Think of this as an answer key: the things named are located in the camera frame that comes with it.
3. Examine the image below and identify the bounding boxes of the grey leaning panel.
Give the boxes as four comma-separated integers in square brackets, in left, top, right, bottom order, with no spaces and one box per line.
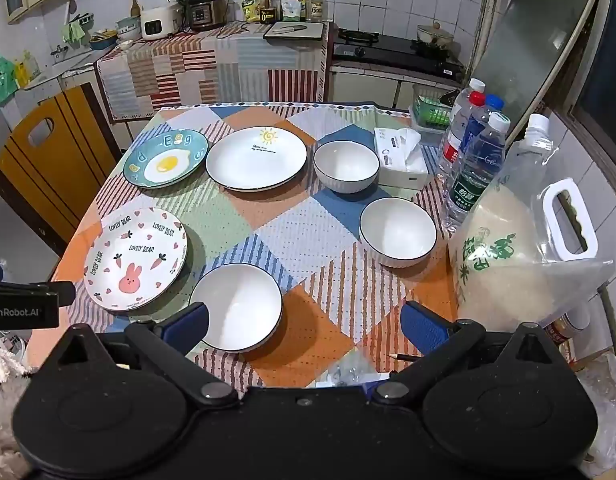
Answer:
[470,0,604,143]

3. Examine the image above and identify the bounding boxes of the white tissue pack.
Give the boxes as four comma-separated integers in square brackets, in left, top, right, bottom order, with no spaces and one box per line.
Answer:
[374,126,429,191]

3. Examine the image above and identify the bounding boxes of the fluffy grey cloth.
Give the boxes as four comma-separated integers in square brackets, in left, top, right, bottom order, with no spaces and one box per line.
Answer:
[0,342,33,478]

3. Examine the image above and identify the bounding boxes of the window frame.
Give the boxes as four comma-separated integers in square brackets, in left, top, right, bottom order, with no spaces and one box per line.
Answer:
[570,0,616,128]

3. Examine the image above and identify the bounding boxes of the green label water bottle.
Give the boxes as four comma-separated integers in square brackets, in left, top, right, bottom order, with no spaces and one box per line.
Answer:
[445,112,511,233]

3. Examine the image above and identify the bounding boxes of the red label water bottle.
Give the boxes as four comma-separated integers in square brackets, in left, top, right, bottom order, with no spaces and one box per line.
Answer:
[437,92,489,177]

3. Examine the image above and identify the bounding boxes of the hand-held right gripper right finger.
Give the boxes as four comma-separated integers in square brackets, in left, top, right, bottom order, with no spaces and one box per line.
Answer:
[370,301,556,406]

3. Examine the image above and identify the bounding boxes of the green packaged item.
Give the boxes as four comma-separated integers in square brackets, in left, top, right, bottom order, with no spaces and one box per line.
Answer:
[408,82,464,136]

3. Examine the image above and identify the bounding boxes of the cream cooking pot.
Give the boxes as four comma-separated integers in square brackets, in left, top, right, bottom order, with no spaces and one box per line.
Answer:
[415,21,456,54]

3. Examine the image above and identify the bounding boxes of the teal fried egg plate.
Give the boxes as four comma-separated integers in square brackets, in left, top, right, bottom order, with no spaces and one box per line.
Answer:
[122,129,209,190]

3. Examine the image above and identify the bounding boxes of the white label water bottle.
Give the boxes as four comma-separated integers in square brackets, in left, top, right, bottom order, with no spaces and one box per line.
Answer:
[450,77,489,126]

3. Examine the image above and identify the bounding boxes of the green plastic bag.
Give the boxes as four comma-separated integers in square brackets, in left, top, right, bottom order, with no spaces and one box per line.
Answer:
[0,47,19,100]

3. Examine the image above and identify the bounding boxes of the crumpled clear plastic bag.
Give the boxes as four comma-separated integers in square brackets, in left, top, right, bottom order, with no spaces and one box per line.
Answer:
[573,350,616,476]

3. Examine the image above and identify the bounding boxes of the white pink rabbit plate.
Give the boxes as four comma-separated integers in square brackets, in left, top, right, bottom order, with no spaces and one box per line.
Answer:
[84,206,189,312]

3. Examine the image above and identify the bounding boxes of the orange wooden chair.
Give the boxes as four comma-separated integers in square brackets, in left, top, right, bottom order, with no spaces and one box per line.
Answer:
[0,82,121,246]

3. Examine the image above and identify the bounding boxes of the striped patchwork counter cloth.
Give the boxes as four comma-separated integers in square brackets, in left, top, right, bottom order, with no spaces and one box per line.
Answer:
[96,22,333,121]

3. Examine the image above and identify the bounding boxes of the colourful checkered tablecloth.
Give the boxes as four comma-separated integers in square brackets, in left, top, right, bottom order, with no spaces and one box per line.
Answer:
[52,101,461,388]

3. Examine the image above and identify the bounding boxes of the white sun print plate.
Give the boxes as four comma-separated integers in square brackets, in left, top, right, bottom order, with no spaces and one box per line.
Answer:
[205,126,309,192]

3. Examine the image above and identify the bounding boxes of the green dish cloth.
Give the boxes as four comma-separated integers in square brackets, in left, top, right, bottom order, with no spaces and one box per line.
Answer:
[62,20,86,45]

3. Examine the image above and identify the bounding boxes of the blue label water bottle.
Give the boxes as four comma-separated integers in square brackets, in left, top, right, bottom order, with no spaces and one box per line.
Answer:
[458,94,506,171]

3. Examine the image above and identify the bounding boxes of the blue basin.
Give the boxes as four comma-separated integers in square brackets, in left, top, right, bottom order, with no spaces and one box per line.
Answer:
[89,30,119,52]

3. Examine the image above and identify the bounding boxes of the red and white can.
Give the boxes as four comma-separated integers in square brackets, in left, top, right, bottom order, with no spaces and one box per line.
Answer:
[543,307,592,346]

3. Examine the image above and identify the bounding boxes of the black pressure cooker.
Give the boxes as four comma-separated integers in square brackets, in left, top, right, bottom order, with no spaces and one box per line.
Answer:
[182,0,231,32]

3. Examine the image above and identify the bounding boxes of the white cutting board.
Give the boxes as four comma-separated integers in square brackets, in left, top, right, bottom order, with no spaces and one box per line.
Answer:
[263,20,323,41]

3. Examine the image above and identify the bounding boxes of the white bowl black rim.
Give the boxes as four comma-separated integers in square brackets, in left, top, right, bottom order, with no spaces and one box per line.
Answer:
[313,140,381,196]
[189,262,283,352]
[359,197,438,268]

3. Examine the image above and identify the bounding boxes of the clear rice bag with handle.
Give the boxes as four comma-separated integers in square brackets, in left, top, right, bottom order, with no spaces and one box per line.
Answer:
[448,112,616,333]

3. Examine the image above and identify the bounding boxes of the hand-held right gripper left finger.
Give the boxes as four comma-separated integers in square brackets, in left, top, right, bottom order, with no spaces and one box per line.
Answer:
[52,302,239,408]

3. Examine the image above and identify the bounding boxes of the white rice cooker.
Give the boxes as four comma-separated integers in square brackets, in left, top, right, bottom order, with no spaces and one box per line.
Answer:
[140,4,183,41]

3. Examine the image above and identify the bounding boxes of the black gas stove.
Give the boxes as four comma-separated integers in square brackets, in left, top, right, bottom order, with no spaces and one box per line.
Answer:
[333,29,466,80]

